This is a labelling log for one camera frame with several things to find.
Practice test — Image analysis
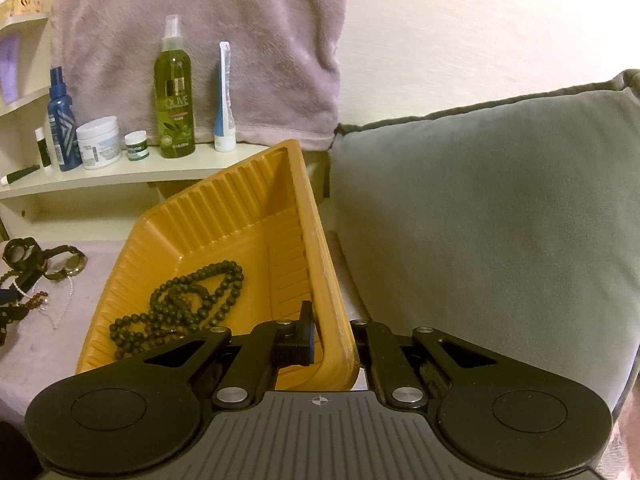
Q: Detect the olive green spray bottle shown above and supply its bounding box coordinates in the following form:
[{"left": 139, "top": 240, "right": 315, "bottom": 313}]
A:
[{"left": 153, "top": 14, "right": 197, "bottom": 159}]

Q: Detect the blue spray bottle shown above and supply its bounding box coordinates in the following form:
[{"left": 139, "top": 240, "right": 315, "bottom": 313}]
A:
[{"left": 47, "top": 66, "right": 82, "bottom": 172}]

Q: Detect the grey cushion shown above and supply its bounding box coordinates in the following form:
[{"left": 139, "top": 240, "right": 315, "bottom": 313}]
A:
[{"left": 327, "top": 67, "right": 640, "bottom": 411}]

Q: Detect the cream box with brown print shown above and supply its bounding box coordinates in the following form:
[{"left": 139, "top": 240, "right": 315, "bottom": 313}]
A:
[{"left": 0, "top": 0, "right": 51, "bottom": 18}]

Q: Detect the white cream jar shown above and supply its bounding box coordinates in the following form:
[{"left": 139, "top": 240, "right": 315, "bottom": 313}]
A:
[{"left": 76, "top": 116, "right": 122, "bottom": 171}]

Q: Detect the small green white jar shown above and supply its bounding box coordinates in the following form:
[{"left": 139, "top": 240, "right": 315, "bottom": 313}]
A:
[{"left": 124, "top": 131, "right": 149, "bottom": 162}]

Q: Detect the purple tube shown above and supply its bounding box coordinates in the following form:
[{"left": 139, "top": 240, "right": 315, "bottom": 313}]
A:
[{"left": 0, "top": 32, "right": 22, "bottom": 106}]

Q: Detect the cream wooden shelf unit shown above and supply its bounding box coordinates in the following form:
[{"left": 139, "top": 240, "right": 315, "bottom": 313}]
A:
[{"left": 0, "top": 0, "right": 281, "bottom": 241}]

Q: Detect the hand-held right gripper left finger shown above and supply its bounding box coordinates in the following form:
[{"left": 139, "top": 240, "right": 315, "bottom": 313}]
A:
[{"left": 120, "top": 301, "right": 317, "bottom": 409}]

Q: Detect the brown wooden bead necklace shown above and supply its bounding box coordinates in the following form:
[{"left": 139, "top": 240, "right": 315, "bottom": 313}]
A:
[{"left": 0, "top": 270, "right": 51, "bottom": 311}]

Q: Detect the dark bead necklace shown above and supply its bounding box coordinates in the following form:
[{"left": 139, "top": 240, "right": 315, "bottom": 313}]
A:
[{"left": 109, "top": 260, "right": 246, "bottom": 361}]

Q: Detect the blue and white tube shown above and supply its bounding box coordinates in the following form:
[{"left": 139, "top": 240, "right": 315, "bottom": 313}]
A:
[{"left": 213, "top": 41, "right": 237, "bottom": 153}]

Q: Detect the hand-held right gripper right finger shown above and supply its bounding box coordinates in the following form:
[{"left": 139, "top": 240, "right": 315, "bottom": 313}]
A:
[{"left": 349, "top": 318, "right": 521, "bottom": 409}]

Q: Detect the dark green tube white cap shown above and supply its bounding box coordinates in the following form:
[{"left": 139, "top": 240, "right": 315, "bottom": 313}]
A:
[{"left": 0, "top": 164, "right": 41, "bottom": 186}]

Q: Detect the white lip balm stick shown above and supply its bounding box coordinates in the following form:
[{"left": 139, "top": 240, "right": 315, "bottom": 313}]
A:
[{"left": 34, "top": 127, "right": 53, "bottom": 169}]

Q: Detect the black leather wrap band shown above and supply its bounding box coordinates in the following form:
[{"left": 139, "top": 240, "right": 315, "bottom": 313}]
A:
[{"left": 0, "top": 237, "right": 46, "bottom": 348}]

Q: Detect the yellow plastic tray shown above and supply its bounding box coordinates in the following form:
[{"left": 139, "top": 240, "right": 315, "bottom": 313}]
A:
[{"left": 75, "top": 139, "right": 361, "bottom": 393}]

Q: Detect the pink hanging towel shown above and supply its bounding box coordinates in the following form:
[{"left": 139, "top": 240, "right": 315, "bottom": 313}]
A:
[{"left": 50, "top": 0, "right": 351, "bottom": 151}]

